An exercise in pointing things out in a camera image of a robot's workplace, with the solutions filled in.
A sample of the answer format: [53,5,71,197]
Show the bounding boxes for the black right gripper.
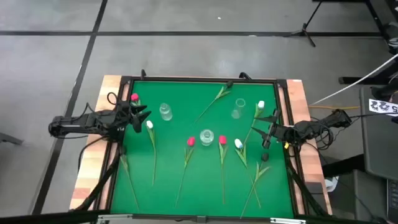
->
[250,108,296,149]

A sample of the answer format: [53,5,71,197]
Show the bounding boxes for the white artificial tulip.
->
[233,138,262,208]
[146,120,158,187]
[243,100,266,147]

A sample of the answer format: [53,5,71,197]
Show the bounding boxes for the black table frame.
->
[93,75,312,223]

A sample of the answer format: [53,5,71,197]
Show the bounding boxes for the yellow floor cable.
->
[308,105,361,110]

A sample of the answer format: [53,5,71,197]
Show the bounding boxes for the green table mat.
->
[110,80,295,218]

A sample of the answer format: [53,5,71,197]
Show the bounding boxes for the smooth slim glass vase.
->
[231,98,247,120]

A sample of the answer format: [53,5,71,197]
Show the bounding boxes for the silver metal bracket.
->
[96,213,134,224]
[269,217,307,224]

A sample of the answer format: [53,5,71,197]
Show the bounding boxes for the black diagonal strut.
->
[287,161,330,217]
[74,149,122,212]

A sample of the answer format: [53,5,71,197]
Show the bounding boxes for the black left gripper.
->
[115,100,152,134]

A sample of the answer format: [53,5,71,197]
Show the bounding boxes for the ribbed glass vase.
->
[159,102,174,121]

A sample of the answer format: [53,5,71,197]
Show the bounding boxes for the black artificial tulip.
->
[240,153,271,219]
[194,80,234,124]
[119,146,140,213]

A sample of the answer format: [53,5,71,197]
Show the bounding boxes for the grey stand foot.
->
[0,132,24,146]

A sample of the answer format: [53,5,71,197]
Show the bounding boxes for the white number label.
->
[368,98,398,118]

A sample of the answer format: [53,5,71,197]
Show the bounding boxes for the black tripod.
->
[282,0,327,48]

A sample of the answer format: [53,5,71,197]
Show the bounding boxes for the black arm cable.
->
[77,136,108,172]

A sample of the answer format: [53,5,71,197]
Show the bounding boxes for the white cable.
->
[309,53,398,106]

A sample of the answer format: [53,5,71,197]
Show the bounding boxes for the black keyboard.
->
[386,179,398,223]

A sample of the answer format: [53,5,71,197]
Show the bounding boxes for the diamond-cut glass vase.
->
[199,129,215,147]

